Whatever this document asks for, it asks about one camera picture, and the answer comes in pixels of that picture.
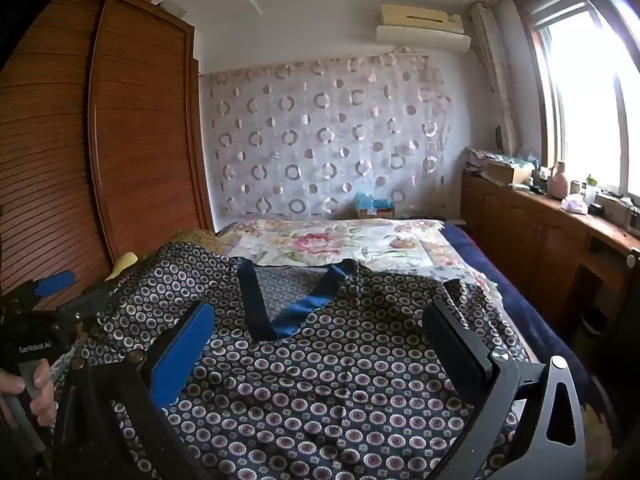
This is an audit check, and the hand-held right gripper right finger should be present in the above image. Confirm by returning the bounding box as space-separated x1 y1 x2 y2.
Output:
422 297 587 480

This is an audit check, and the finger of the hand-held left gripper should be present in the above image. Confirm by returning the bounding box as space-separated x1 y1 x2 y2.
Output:
10 270 77 306
55 280 118 322

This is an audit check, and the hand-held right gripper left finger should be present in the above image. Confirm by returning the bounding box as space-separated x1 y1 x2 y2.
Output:
52 301 221 480

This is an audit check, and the dark circle-print garment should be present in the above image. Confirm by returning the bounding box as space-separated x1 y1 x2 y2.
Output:
52 242 531 480

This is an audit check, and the person's left hand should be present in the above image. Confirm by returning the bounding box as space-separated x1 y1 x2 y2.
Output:
0 360 57 423

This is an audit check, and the yellow plush toy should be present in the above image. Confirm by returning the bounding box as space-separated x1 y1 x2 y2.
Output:
105 251 138 281

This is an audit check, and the navy blue blanket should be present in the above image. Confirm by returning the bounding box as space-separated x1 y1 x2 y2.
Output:
442 222 596 411

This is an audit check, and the olive brown folded garment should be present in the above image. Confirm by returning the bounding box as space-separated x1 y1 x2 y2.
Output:
167 228 221 256

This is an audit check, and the wooden cabinet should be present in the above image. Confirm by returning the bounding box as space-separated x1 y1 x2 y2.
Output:
460 172 640 361

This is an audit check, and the black bin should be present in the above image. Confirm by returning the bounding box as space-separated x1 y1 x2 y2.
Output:
582 307 608 338

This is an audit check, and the pink floral bedsheet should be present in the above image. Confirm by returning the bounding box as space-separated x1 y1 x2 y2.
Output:
215 217 501 301

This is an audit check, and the blue plastic bag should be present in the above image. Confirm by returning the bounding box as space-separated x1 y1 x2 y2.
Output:
355 191 393 210

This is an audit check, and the wooden wardrobe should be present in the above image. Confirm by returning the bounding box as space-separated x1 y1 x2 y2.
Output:
0 0 216 301

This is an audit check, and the open cardboard box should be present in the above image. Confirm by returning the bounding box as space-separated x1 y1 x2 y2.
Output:
482 159 533 186

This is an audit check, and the pale pink plastic bag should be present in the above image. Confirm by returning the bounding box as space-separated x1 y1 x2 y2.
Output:
560 195 591 215

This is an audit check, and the pile of cloths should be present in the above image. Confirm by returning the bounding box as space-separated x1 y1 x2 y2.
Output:
462 146 501 176

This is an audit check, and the pink bottle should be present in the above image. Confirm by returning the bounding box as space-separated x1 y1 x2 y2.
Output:
547 161 569 200

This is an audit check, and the grey box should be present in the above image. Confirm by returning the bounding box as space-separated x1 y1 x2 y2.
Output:
602 195 636 226

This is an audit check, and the sheer circle-pattern curtain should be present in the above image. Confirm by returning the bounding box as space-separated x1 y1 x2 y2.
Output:
200 47 453 223

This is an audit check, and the window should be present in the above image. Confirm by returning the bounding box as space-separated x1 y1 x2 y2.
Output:
517 0 640 206

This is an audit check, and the bundled window curtain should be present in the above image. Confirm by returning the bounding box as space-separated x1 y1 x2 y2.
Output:
469 2 521 151

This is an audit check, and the wall air conditioner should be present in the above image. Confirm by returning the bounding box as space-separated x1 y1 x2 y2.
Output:
375 4 472 53

